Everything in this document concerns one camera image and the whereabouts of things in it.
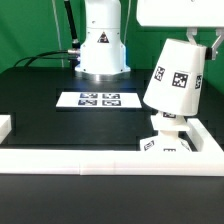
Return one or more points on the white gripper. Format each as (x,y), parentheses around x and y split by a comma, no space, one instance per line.
(185,13)

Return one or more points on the white lamp shade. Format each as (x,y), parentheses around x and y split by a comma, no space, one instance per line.
(176,82)

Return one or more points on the white lamp bulb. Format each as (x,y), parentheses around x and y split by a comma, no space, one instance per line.
(169,115)

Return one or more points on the white lamp base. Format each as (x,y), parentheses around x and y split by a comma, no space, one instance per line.
(167,139)

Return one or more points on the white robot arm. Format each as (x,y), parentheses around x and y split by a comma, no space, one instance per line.
(103,54)

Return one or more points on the white marker sheet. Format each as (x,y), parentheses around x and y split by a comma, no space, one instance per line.
(98,100)

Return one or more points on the green backdrop curtain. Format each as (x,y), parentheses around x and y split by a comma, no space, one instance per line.
(31,27)

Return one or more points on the white table border frame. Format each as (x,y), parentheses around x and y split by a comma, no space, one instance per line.
(206,160)

